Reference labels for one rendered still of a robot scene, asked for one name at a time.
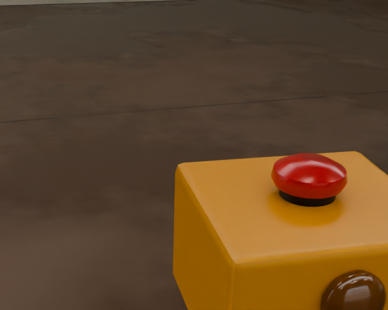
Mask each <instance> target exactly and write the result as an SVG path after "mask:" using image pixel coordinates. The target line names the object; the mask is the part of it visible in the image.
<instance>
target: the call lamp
mask: <svg viewBox="0 0 388 310"><path fill-rule="evenodd" d="M386 301H387V292H386V288H385V286H384V284H383V282H382V281H381V279H380V278H379V277H378V276H376V275H374V274H373V273H372V272H368V271H362V270H355V271H350V272H346V273H344V274H342V275H340V276H339V277H337V278H336V279H335V280H333V281H332V283H331V284H330V285H329V286H328V288H327V289H326V292H325V293H324V295H323V299H322V302H321V307H322V310H384V307H385V305H386Z"/></svg>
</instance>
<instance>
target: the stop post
mask: <svg viewBox="0 0 388 310"><path fill-rule="evenodd" d="M319 155H322V156H326V157H328V158H330V159H332V160H334V161H336V162H338V163H340V164H341V165H342V166H344V168H345V169H346V171H347V184H346V186H345V187H344V189H343V190H342V191H341V192H340V193H339V194H338V195H336V196H333V197H329V198H324V199H308V198H302V197H296V196H292V195H290V194H287V193H284V192H283V191H281V190H279V189H278V188H277V187H276V186H275V184H274V182H273V180H272V177H271V173H272V169H273V165H274V163H275V162H276V161H277V160H279V159H281V158H283V157H286V156H275V157H257V158H247V159H230V160H220V161H202V162H184V163H182V164H179V165H178V166H177V169H176V172H175V192H174V248H173V275H174V277H175V280H176V282H177V284H178V287H179V290H180V292H181V294H182V297H183V299H184V301H185V304H186V306H187V309H188V310H322V307H321V302H322V299H323V295H324V293H325V292H326V289H327V288H328V286H329V285H330V284H331V283H332V281H333V280H335V279H336V278H337V277H339V276H340V275H342V274H344V273H346V272H350V271H355V270H362V271H368V272H372V273H373V274H374V275H376V276H378V277H379V278H380V279H381V281H382V282H383V284H384V286H385V288H386V292H387V301H386V305H385V307H384V310H388V175H387V174H386V173H384V172H383V171H382V170H381V169H380V168H378V167H377V166H376V165H374V164H373V163H372V162H371V161H370V160H368V159H367V158H366V157H365V156H364V155H362V154H361V153H358V152H356V151H347V152H338V153H320V154H319Z"/></svg>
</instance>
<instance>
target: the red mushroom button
mask: <svg viewBox="0 0 388 310"><path fill-rule="evenodd" d="M271 177H272V180H273V182H274V184H275V186H276V187H277V188H278V189H279V190H281V191H283V192H284V193H287V194H290V195H292V196H296V197H302V198H308V199H324V198H329V197H333V196H336V195H338V194H339V193H340V192H341V191H342V190H343V189H344V187H345V186H346V184H347V171H346V169H345V168H344V166H342V165H341V164H340V163H338V162H336V161H334V160H332V159H330V158H328V157H326V156H322V155H319V154H313V153H299V154H293V155H290V156H286V157H283V158H281V159H279V160H277V161H276V162H275V163H274V165H273V169H272V173H271Z"/></svg>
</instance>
